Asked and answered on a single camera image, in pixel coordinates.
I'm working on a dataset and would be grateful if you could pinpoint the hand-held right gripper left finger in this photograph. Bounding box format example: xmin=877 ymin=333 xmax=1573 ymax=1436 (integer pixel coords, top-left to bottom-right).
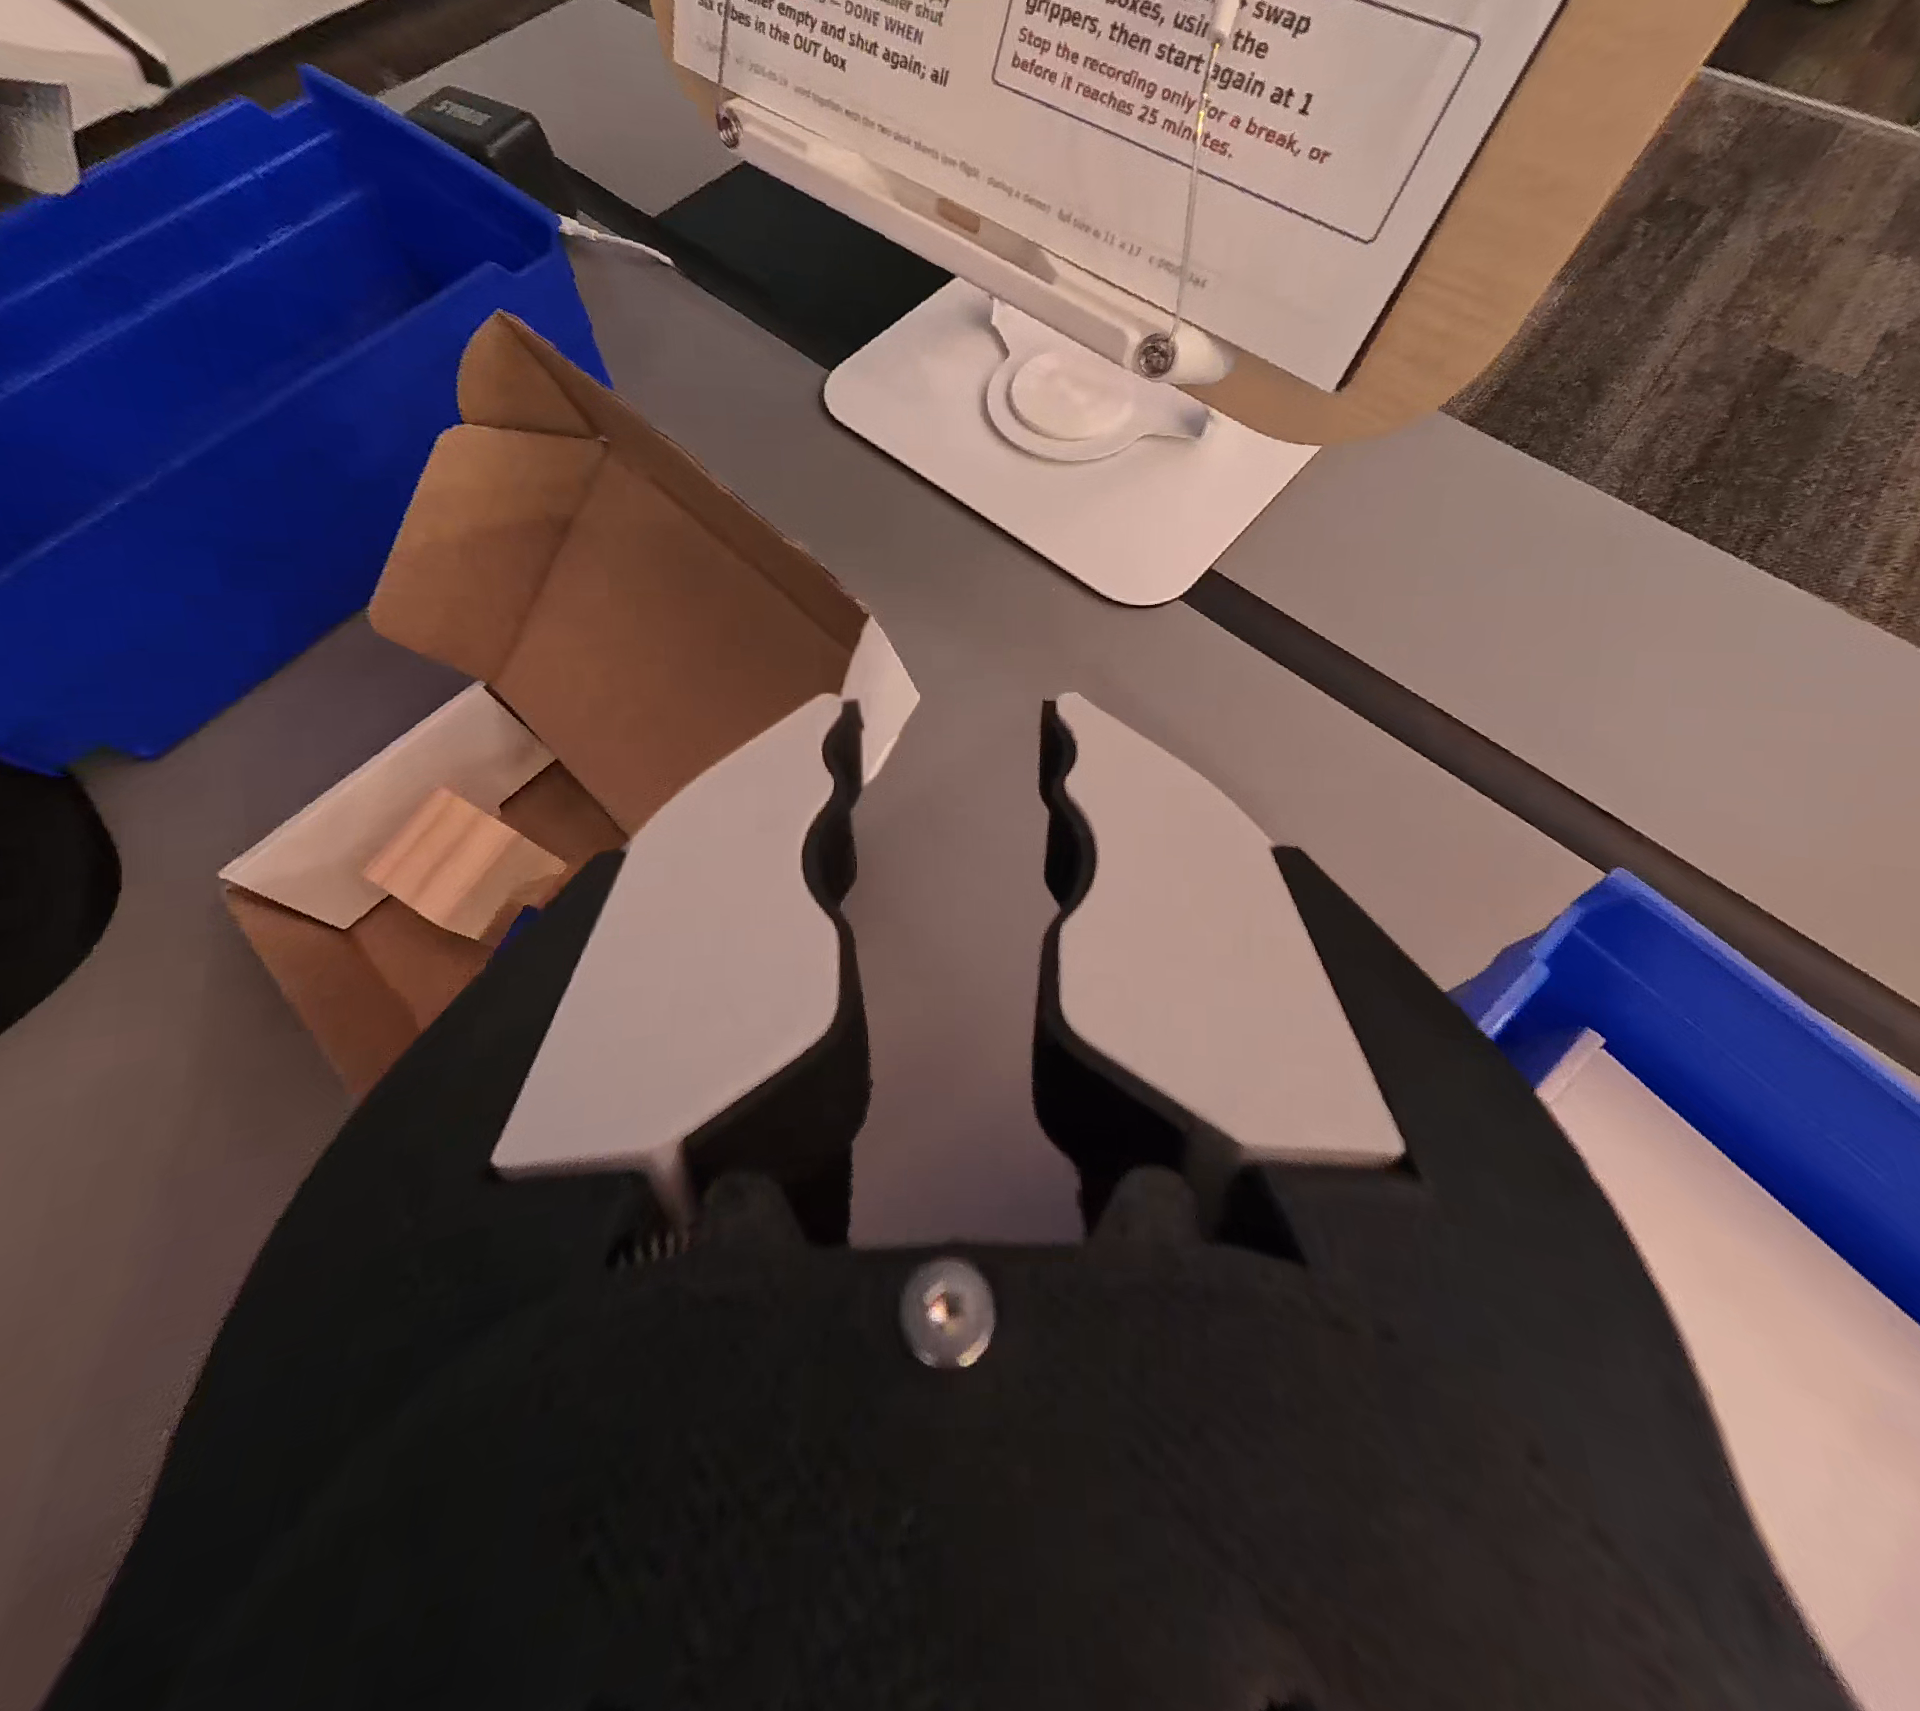
xmin=491 ymin=692 xmax=872 ymax=1246

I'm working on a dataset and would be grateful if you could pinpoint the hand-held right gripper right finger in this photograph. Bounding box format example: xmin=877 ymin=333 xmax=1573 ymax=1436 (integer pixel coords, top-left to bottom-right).
xmin=1035 ymin=692 xmax=1421 ymax=1256

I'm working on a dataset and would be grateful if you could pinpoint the cardboard mailer box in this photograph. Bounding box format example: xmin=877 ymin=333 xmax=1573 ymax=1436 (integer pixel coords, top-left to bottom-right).
xmin=217 ymin=309 xmax=920 ymax=1098

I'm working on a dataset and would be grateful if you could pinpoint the blue plastic bin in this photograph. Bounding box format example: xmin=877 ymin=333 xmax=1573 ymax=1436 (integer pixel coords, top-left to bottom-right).
xmin=0 ymin=67 xmax=615 ymax=776
xmin=1446 ymin=868 xmax=1920 ymax=1324

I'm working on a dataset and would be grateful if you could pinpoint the white mailer box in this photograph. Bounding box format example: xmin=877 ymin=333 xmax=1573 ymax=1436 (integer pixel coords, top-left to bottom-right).
xmin=1536 ymin=1028 xmax=1920 ymax=1711

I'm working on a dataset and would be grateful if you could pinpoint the wooden document stand white base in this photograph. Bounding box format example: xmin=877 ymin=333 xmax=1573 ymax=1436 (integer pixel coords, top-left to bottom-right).
xmin=632 ymin=0 xmax=1920 ymax=608

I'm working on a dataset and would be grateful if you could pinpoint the small black device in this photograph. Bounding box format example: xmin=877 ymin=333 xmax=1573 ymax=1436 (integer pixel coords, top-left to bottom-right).
xmin=402 ymin=87 xmax=565 ymax=215

